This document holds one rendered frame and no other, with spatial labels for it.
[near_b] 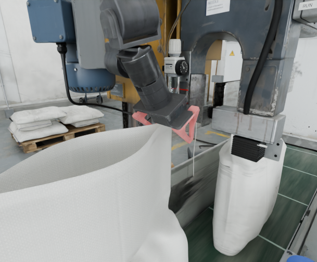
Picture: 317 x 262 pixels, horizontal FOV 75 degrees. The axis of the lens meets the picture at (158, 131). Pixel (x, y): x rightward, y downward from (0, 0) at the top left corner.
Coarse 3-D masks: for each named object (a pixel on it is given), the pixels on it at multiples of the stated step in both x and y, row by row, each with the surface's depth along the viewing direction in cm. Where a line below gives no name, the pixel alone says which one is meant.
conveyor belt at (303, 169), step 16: (288, 160) 171; (304, 160) 171; (288, 176) 148; (304, 176) 148; (288, 192) 130; (304, 192) 130; (208, 208) 116; (288, 208) 116; (304, 208) 116; (192, 224) 105; (208, 224) 105; (272, 224) 105; (288, 224) 105; (192, 240) 96; (208, 240) 96; (256, 240) 96; (272, 240) 96; (288, 240) 96; (192, 256) 88; (208, 256) 88; (224, 256) 88; (240, 256) 88; (256, 256) 88; (272, 256) 88
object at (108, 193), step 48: (96, 144) 42; (144, 144) 47; (0, 192) 27; (48, 192) 25; (96, 192) 28; (144, 192) 38; (0, 240) 24; (48, 240) 26; (96, 240) 30; (144, 240) 41
